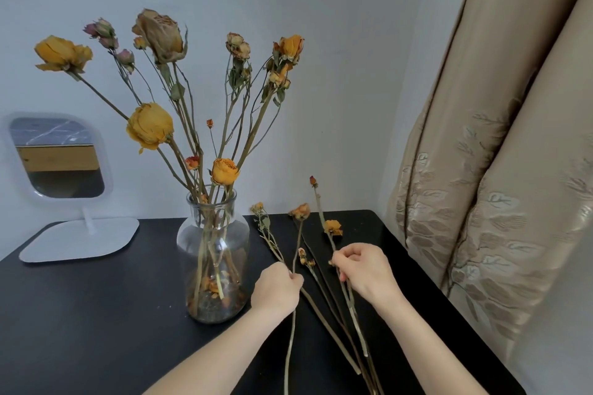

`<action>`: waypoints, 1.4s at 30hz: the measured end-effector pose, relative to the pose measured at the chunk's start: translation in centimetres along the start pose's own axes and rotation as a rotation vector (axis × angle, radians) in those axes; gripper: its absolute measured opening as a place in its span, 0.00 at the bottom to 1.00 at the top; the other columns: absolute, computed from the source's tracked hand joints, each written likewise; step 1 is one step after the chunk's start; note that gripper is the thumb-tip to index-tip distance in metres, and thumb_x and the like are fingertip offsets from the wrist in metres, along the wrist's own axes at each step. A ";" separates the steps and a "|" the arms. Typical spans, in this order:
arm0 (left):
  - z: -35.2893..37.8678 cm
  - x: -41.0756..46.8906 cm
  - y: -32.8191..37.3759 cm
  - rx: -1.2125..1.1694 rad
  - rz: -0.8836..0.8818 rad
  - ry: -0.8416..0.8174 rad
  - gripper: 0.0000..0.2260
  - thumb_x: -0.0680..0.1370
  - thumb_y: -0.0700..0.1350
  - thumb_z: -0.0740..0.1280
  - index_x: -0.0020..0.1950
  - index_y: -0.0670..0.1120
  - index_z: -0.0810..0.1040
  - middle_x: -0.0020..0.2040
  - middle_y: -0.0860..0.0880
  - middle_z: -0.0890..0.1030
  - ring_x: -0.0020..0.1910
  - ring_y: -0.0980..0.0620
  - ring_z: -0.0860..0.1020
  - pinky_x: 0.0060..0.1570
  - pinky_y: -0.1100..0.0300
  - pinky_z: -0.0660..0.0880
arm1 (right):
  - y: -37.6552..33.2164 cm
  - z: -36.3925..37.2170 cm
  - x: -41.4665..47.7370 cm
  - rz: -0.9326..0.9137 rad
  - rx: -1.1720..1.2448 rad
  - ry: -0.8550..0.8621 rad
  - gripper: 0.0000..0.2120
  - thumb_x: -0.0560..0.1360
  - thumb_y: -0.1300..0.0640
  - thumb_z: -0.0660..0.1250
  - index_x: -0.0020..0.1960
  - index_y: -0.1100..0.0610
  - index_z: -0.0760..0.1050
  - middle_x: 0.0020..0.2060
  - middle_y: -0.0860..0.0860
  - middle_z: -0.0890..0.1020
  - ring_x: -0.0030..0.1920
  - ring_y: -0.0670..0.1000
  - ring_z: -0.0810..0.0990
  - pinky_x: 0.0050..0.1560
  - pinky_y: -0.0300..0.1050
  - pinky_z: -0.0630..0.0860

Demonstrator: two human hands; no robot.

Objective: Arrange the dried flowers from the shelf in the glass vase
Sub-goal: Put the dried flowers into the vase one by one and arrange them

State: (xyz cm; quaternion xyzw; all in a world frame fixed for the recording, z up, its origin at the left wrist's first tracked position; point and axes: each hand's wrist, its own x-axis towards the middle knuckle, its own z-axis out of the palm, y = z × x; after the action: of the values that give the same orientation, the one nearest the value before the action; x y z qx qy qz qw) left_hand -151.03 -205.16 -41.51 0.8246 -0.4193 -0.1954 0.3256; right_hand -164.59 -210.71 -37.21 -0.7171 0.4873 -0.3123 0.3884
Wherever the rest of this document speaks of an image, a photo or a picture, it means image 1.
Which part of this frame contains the pile of dried orange petals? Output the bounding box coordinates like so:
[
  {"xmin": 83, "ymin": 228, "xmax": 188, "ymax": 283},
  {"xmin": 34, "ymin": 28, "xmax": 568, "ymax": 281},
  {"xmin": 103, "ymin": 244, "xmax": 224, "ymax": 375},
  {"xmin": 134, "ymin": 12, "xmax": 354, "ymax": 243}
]
[{"xmin": 187, "ymin": 269, "xmax": 249, "ymax": 322}]

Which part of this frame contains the person's right hand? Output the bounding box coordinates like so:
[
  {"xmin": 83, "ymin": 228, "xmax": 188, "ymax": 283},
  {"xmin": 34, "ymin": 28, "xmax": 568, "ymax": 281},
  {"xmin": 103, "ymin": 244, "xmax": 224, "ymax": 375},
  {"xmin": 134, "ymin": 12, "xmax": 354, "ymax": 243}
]
[{"xmin": 329, "ymin": 243, "xmax": 408, "ymax": 317}]

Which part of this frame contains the white standing mirror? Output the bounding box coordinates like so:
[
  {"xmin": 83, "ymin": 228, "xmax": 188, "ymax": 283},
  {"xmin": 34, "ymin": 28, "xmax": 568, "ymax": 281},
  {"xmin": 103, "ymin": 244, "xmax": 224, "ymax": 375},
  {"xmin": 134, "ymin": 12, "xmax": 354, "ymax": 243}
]
[{"xmin": 2, "ymin": 112, "xmax": 141, "ymax": 264}]

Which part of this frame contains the person's left forearm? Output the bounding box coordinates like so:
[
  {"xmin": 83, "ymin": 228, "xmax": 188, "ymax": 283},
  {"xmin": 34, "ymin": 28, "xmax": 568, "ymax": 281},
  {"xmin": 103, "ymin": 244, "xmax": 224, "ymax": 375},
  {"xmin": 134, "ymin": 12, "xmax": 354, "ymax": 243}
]
[{"xmin": 142, "ymin": 304, "xmax": 290, "ymax": 395}]

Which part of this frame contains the peach pink-edged dried flower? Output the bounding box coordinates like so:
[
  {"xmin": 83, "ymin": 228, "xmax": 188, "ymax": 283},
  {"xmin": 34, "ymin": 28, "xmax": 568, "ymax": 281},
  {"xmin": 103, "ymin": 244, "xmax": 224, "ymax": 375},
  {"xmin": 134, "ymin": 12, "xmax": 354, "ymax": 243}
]
[{"xmin": 282, "ymin": 202, "xmax": 311, "ymax": 395}]

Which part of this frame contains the clear glass vase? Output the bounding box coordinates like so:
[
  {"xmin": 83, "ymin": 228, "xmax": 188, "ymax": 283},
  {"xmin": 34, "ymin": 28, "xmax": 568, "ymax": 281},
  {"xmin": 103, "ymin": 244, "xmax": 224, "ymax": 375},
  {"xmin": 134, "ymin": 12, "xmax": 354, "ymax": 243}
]
[{"xmin": 176, "ymin": 188, "xmax": 251, "ymax": 325}]

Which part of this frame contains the person's left hand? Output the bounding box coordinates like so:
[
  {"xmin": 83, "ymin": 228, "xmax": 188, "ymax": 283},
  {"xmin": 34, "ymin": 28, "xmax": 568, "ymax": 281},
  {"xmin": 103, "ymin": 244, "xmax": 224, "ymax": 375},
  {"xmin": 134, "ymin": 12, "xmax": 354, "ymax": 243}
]
[{"xmin": 250, "ymin": 262, "xmax": 305, "ymax": 317}]

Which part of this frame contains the tiny-bud thin dried flower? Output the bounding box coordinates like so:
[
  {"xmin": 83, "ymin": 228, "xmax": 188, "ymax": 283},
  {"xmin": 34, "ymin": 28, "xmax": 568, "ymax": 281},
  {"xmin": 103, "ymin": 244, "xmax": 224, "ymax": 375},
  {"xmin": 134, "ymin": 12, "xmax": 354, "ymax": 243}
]
[{"xmin": 206, "ymin": 118, "xmax": 219, "ymax": 159}]

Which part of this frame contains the black table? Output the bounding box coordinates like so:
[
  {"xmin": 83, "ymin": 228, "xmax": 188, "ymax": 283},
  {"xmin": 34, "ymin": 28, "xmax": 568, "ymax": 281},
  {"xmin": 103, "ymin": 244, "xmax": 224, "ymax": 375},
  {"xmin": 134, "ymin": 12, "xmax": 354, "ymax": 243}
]
[{"xmin": 0, "ymin": 209, "xmax": 527, "ymax": 395}]

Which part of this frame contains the beige embroidered curtain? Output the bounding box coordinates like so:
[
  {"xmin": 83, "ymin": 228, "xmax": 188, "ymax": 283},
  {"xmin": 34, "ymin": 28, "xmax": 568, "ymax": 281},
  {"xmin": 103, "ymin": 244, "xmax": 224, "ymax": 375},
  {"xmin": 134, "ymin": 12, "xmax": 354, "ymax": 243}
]
[{"xmin": 384, "ymin": 0, "xmax": 593, "ymax": 363}]

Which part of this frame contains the round yellow dried flower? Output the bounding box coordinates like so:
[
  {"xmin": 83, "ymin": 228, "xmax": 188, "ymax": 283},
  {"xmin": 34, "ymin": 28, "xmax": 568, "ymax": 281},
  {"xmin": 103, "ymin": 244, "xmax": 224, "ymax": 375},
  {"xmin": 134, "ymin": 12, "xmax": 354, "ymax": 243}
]
[{"xmin": 208, "ymin": 157, "xmax": 241, "ymax": 206}]

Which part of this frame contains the short cluster buds dried flower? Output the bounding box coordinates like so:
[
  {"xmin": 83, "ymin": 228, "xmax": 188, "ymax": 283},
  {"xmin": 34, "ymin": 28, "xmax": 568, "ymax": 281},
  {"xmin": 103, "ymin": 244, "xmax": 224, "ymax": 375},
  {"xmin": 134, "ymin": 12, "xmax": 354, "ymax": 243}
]
[{"xmin": 298, "ymin": 247, "xmax": 376, "ymax": 395}]

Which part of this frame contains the person's right forearm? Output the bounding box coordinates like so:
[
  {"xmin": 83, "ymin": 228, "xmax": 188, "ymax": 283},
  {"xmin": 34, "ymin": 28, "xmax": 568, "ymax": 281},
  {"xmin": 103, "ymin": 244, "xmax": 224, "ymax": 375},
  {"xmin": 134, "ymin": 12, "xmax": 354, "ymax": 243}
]
[{"xmin": 381, "ymin": 295, "xmax": 490, "ymax": 395}]

